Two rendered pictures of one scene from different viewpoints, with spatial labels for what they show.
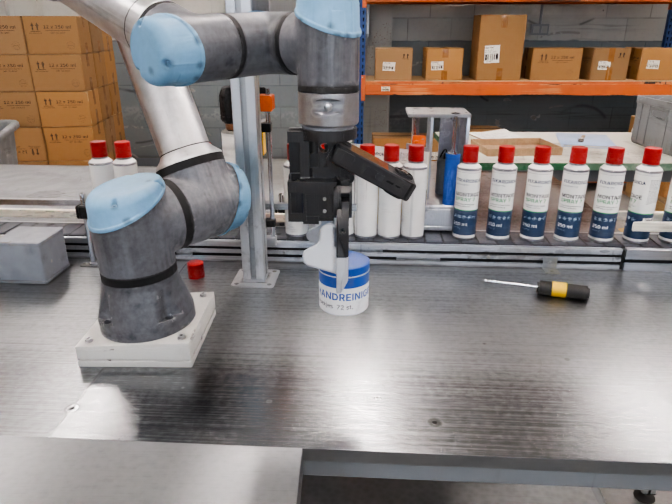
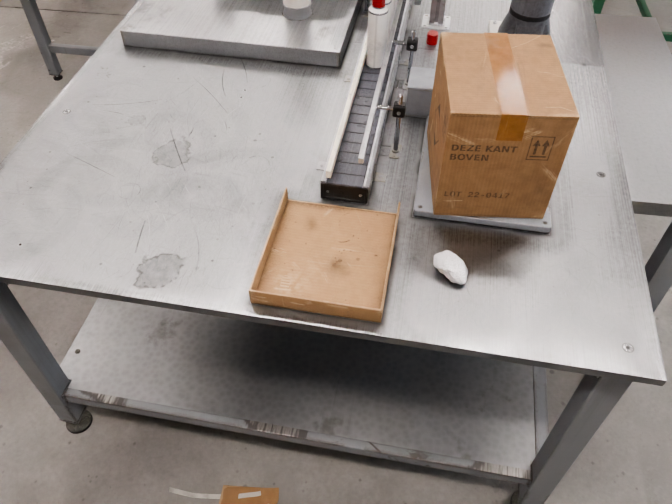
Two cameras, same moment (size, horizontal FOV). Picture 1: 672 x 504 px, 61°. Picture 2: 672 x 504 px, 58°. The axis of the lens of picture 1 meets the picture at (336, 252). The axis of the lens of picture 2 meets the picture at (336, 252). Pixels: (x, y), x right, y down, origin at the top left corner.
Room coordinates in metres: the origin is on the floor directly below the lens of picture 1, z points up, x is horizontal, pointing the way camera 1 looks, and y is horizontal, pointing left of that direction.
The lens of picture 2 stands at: (1.17, 2.03, 1.79)
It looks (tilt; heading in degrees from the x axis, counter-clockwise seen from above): 48 degrees down; 277
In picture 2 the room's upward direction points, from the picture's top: straight up
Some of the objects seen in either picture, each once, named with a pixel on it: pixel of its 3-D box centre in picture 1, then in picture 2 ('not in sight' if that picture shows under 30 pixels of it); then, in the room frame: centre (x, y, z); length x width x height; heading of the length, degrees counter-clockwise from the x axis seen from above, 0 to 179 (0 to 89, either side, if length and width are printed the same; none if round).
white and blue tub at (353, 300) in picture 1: (343, 282); not in sight; (0.72, -0.01, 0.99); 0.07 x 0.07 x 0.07
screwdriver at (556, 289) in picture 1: (534, 286); not in sight; (1.01, -0.39, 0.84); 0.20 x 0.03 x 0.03; 72
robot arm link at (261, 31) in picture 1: (260, 43); not in sight; (0.77, 0.10, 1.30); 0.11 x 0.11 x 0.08; 48
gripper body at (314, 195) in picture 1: (322, 174); not in sight; (0.72, 0.02, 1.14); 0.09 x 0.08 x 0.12; 89
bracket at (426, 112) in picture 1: (437, 111); not in sight; (1.30, -0.23, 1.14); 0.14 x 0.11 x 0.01; 87
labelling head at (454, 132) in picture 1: (433, 169); not in sight; (1.29, -0.23, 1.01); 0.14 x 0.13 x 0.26; 87
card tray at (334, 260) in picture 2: not in sight; (329, 249); (1.29, 1.20, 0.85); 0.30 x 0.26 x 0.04; 87
